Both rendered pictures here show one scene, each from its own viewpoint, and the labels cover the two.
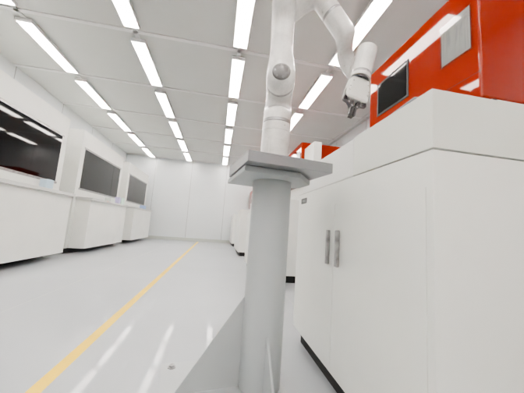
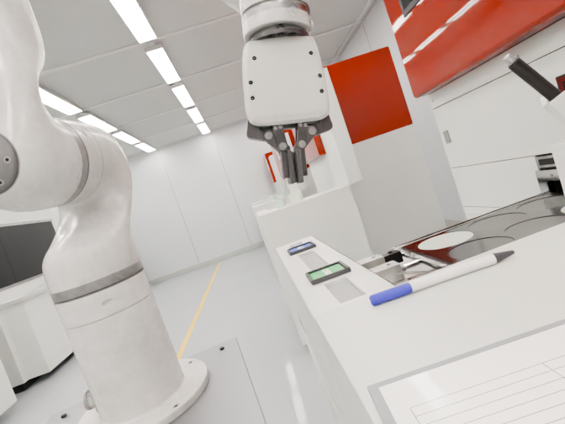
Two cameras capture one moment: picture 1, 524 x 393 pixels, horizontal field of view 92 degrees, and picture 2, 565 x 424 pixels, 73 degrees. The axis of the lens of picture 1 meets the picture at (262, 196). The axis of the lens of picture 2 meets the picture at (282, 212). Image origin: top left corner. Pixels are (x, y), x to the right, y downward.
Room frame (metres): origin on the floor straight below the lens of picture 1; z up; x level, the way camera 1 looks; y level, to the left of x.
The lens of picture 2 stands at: (0.53, -0.37, 1.10)
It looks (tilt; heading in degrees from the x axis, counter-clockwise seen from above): 4 degrees down; 5
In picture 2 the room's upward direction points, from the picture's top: 19 degrees counter-clockwise
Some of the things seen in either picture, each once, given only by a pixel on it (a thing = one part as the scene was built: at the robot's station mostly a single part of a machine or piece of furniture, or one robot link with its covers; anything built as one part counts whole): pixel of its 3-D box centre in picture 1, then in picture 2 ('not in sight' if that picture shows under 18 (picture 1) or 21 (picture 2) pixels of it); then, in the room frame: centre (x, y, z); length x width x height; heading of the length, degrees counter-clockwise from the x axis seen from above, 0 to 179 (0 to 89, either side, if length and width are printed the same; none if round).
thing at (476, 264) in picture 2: not in sight; (441, 276); (0.89, -0.45, 0.97); 0.14 x 0.01 x 0.01; 95
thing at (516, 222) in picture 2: not in sight; (539, 226); (1.18, -0.70, 0.90); 0.34 x 0.34 x 0.01; 10
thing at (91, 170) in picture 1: (83, 194); (15, 287); (4.85, 3.41, 1.00); 1.80 x 1.08 x 2.00; 10
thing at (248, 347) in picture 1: (240, 277); not in sight; (1.02, 0.06, 0.41); 0.51 x 0.44 x 0.82; 108
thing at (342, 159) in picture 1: (331, 173); (324, 298); (1.18, -0.33, 0.89); 0.55 x 0.09 x 0.14; 10
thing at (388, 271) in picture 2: not in sight; (377, 276); (1.20, -0.42, 0.89); 0.08 x 0.03 x 0.03; 100
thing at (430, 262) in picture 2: not in sight; (438, 265); (1.15, -0.52, 0.90); 0.38 x 0.01 x 0.01; 10
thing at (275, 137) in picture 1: (274, 146); (124, 343); (1.04, -0.04, 0.96); 0.19 x 0.19 x 0.18
